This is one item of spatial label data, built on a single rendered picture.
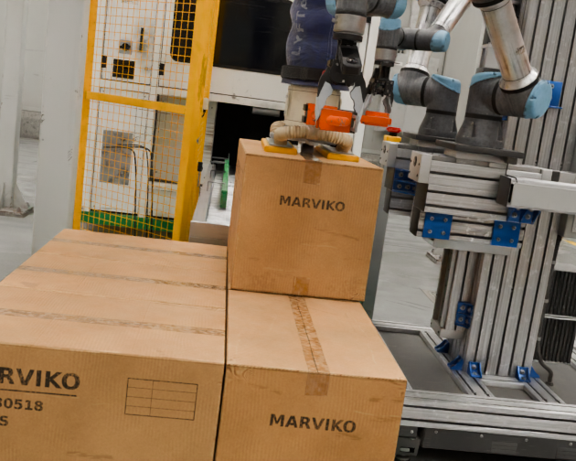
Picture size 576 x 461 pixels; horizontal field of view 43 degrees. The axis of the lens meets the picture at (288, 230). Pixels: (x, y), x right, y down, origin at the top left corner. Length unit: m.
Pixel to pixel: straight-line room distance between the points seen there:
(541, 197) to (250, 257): 0.90
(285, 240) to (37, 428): 0.87
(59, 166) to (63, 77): 0.40
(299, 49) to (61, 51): 1.52
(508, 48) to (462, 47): 9.94
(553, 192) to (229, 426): 1.25
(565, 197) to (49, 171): 2.27
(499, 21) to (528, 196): 0.53
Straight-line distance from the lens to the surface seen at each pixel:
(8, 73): 5.81
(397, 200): 2.87
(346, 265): 2.18
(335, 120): 1.74
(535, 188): 2.35
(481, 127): 2.41
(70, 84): 3.55
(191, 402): 1.64
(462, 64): 12.19
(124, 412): 1.66
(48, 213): 3.62
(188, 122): 3.54
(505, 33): 2.23
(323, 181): 2.12
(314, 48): 2.30
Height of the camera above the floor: 1.11
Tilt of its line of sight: 10 degrees down
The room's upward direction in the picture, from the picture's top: 7 degrees clockwise
